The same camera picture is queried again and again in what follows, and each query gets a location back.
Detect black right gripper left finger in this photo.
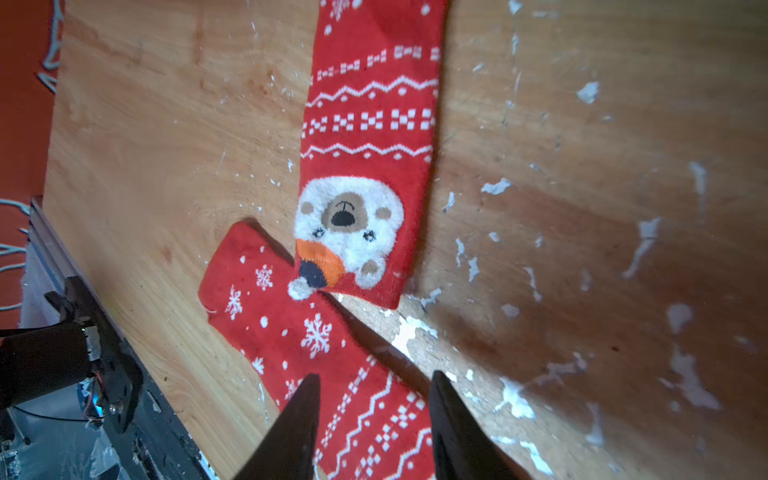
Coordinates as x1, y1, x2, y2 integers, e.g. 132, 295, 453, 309
235, 374, 321, 480

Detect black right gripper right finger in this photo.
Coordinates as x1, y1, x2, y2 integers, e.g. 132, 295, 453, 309
428, 370, 520, 480

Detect red christmas sock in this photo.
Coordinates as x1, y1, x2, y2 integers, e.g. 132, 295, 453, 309
198, 222, 436, 479

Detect red snowflake sock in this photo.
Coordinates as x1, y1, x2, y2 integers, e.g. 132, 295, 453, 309
288, 0, 448, 308

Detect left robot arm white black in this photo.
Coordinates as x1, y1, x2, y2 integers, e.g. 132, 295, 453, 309
1, 322, 101, 409

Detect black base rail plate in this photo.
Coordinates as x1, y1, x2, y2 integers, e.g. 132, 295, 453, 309
29, 197, 217, 479

